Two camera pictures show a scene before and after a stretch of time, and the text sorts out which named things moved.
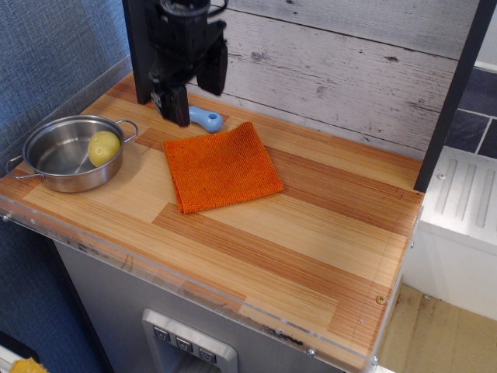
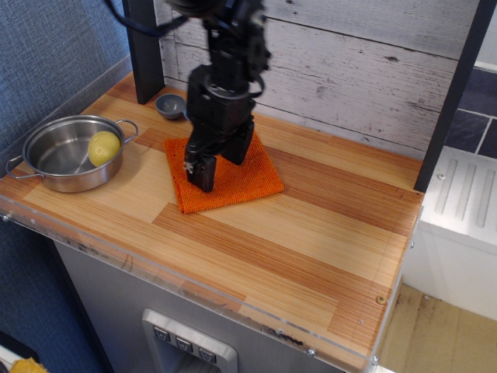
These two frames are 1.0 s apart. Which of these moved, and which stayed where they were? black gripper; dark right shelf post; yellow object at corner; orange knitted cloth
Moved: black gripper
Stayed: dark right shelf post; yellow object at corner; orange knitted cloth
